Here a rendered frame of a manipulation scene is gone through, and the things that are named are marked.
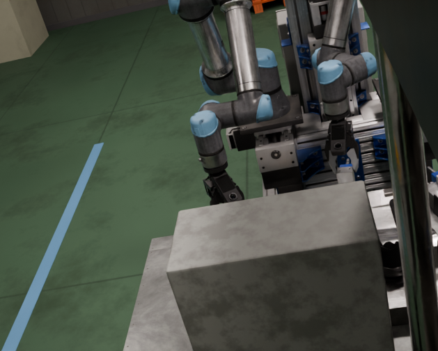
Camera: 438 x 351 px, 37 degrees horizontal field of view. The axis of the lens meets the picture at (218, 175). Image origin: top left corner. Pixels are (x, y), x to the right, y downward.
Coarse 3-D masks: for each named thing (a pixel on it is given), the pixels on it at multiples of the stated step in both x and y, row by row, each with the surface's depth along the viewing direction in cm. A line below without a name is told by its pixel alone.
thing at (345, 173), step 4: (348, 160) 212; (344, 164) 209; (348, 164) 208; (340, 168) 205; (344, 168) 204; (348, 168) 204; (336, 172) 203; (340, 172) 202; (344, 172) 202; (348, 172) 201; (352, 172) 202; (340, 176) 203; (344, 176) 202; (348, 176) 202; (352, 176) 202; (340, 180) 204; (344, 180) 203; (348, 180) 203; (352, 180) 203
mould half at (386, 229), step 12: (372, 192) 201; (372, 204) 196; (384, 204) 194; (384, 216) 190; (384, 228) 185; (396, 228) 183; (432, 228) 174; (384, 240) 172; (396, 240) 171; (396, 276) 170; (396, 288) 166; (396, 300) 162; (396, 312) 161; (396, 324) 163; (408, 324) 163
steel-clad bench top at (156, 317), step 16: (432, 224) 195; (160, 240) 222; (160, 256) 214; (144, 272) 208; (160, 272) 206; (144, 288) 201; (160, 288) 199; (144, 304) 194; (160, 304) 193; (176, 304) 191; (144, 320) 188; (160, 320) 186; (176, 320) 185; (128, 336) 184; (144, 336) 182; (160, 336) 180; (176, 336) 179; (400, 336) 160
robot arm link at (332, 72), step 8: (320, 64) 190; (328, 64) 189; (336, 64) 187; (320, 72) 188; (328, 72) 187; (336, 72) 187; (344, 72) 189; (320, 80) 189; (328, 80) 188; (336, 80) 188; (344, 80) 189; (320, 88) 192; (328, 88) 189; (336, 88) 189; (344, 88) 190; (328, 96) 190; (336, 96) 190; (344, 96) 191
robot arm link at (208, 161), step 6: (222, 150) 187; (210, 156) 189; (216, 156) 181; (222, 156) 182; (204, 162) 183; (210, 162) 181; (216, 162) 181; (222, 162) 182; (210, 168) 182; (216, 168) 183
